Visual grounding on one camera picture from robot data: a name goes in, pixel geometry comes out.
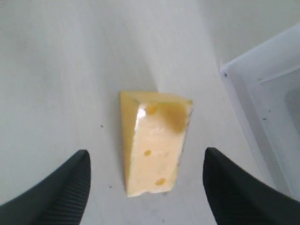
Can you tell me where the clear drawer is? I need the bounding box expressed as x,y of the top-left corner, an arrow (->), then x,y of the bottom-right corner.
220,25 -> 300,199

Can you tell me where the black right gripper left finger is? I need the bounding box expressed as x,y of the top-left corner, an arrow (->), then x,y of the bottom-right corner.
0,150 -> 90,225

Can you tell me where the yellow cheese wedge toy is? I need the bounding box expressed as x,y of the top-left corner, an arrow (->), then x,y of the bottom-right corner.
120,91 -> 193,197

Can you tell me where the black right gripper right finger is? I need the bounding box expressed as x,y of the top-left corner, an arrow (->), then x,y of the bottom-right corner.
202,147 -> 300,225

